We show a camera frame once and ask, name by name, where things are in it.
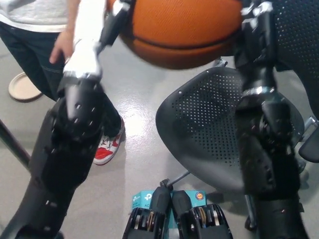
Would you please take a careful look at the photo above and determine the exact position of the person left hand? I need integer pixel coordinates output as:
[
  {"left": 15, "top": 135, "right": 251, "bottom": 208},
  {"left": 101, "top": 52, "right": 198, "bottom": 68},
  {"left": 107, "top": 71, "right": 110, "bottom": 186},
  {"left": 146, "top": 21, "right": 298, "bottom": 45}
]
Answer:
[{"left": 49, "top": 29, "right": 76, "bottom": 64}]

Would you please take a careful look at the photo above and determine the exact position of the robot left white black hand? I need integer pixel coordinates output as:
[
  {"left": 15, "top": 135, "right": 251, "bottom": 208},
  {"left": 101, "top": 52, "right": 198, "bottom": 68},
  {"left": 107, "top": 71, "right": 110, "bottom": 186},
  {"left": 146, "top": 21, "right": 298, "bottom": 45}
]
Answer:
[{"left": 62, "top": 0, "right": 137, "bottom": 80}]

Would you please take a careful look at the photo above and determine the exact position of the robot right black white hand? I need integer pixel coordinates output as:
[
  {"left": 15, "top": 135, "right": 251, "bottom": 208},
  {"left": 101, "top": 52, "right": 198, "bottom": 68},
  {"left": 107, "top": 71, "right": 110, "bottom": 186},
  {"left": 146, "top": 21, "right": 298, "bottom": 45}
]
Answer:
[{"left": 234, "top": 0, "right": 277, "bottom": 97}]

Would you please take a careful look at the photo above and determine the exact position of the orange Wilson basketball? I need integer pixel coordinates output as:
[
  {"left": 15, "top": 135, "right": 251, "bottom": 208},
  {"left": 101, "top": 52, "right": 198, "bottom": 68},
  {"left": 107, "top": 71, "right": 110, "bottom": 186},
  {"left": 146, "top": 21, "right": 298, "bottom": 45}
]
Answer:
[{"left": 107, "top": 0, "right": 246, "bottom": 70}]

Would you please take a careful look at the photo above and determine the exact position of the person in grey shirt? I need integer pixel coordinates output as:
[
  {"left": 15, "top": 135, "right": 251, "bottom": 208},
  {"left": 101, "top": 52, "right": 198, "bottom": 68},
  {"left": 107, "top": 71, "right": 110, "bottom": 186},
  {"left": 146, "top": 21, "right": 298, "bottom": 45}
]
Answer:
[{"left": 0, "top": 0, "right": 124, "bottom": 138}]

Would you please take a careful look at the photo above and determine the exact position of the black perforated chair backrest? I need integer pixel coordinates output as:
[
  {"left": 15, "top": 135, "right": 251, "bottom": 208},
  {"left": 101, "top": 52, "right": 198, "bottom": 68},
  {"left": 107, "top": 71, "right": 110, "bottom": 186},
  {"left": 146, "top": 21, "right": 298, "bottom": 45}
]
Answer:
[{"left": 270, "top": 0, "right": 319, "bottom": 120}]

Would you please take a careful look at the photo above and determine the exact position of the black perforated chair seat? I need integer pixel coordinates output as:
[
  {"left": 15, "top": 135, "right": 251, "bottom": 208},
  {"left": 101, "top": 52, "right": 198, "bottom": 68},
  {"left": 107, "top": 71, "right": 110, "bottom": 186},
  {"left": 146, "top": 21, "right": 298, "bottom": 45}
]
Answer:
[{"left": 155, "top": 66, "right": 305, "bottom": 193}]

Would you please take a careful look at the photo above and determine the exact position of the black chair armrest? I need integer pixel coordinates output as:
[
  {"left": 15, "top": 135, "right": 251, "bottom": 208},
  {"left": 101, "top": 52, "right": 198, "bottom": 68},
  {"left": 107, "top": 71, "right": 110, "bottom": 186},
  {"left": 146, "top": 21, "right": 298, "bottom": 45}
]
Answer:
[{"left": 297, "top": 117, "right": 319, "bottom": 163}]

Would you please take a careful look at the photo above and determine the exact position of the person left red white sneaker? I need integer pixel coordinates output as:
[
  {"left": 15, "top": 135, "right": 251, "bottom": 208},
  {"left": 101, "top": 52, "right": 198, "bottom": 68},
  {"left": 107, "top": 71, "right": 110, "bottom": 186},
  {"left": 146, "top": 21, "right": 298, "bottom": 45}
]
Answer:
[{"left": 93, "top": 117, "right": 126, "bottom": 165}]

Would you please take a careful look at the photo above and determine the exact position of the grey wheeled chair base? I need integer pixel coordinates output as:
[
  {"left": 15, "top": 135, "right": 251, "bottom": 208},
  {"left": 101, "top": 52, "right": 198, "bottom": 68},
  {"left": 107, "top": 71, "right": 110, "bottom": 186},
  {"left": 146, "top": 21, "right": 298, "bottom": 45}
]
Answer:
[{"left": 159, "top": 170, "right": 258, "bottom": 230}]

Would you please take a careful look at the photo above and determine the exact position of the beige paper plate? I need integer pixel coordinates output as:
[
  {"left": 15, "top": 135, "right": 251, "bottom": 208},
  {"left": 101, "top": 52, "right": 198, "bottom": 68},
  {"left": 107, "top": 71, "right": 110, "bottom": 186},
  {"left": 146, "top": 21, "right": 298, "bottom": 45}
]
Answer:
[{"left": 8, "top": 72, "right": 43, "bottom": 102}]

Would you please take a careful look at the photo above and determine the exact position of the black slanted pole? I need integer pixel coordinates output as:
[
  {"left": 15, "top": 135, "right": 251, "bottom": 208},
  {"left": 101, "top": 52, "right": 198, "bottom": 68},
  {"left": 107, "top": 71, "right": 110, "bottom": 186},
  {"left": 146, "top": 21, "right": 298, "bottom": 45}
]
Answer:
[{"left": 0, "top": 119, "right": 32, "bottom": 173}]

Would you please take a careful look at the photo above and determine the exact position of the teal router box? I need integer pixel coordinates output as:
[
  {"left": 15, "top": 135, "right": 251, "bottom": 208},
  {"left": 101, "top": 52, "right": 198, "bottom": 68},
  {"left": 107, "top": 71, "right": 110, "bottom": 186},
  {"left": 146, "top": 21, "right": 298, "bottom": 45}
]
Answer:
[{"left": 131, "top": 190, "right": 207, "bottom": 239}]

